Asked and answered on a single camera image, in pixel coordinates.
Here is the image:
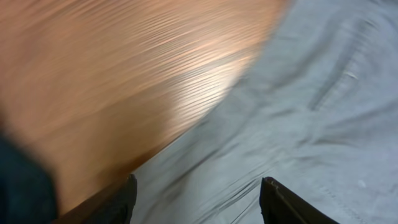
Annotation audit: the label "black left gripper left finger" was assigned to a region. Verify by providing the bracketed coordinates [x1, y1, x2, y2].
[53, 174, 137, 224]

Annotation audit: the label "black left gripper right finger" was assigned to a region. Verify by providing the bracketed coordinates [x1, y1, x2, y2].
[259, 177, 338, 224]

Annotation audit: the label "grey shorts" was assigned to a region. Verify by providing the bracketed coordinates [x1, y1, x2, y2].
[131, 0, 397, 223]

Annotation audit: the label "black garment with blue stripes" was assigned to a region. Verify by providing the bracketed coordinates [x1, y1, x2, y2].
[1, 136, 58, 224]

